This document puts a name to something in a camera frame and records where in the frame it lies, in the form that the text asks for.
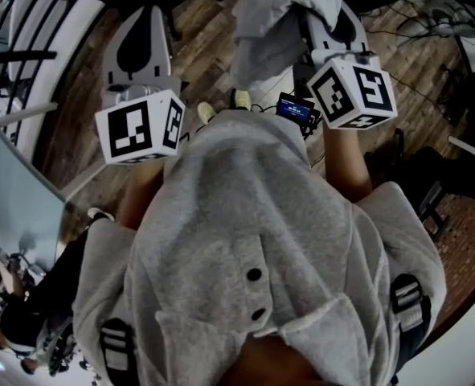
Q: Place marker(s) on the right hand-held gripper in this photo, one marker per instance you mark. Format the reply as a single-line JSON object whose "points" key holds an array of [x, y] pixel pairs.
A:
{"points": [[371, 91]]}

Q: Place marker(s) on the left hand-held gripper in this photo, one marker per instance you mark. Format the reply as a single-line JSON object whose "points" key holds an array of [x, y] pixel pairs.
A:
{"points": [[130, 133]]}

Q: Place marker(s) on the pale grey clothes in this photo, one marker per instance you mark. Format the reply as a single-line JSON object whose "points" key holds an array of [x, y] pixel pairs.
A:
{"points": [[269, 26]]}

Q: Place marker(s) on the person's left forearm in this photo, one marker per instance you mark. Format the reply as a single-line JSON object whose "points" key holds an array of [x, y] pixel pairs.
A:
{"points": [[140, 193]]}

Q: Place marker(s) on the person's right forearm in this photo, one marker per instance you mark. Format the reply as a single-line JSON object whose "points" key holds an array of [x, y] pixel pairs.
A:
{"points": [[345, 163]]}

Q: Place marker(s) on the small black screen device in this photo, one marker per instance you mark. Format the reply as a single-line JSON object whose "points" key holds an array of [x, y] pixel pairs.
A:
{"points": [[293, 107]]}

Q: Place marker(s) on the person's left pale shoe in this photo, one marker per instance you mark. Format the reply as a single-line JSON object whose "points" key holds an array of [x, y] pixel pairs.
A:
{"points": [[205, 112]]}

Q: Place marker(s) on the person's pale shoe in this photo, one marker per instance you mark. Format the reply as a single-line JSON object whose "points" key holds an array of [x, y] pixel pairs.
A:
{"points": [[243, 99], [205, 112]]}

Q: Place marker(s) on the person's right pale shoe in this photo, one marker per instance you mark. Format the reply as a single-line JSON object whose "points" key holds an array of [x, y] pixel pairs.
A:
{"points": [[243, 99]]}

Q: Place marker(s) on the black metal railing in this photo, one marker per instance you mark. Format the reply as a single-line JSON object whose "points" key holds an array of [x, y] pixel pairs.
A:
{"points": [[20, 54]]}

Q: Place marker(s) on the black floor bag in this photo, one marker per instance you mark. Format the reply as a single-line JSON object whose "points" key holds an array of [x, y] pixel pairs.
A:
{"points": [[442, 171]]}

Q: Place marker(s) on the glass desk with white legs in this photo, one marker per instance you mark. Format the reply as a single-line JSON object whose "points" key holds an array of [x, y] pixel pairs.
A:
{"points": [[16, 199]]}

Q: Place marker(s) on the person's grey buttoned sweatshirt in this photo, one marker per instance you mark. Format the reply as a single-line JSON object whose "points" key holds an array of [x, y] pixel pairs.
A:
{"points": [[241, 215]]}

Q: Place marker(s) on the person's neck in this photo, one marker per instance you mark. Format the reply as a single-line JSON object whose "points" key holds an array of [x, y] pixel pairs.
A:
{"points": [[275, 362]]}

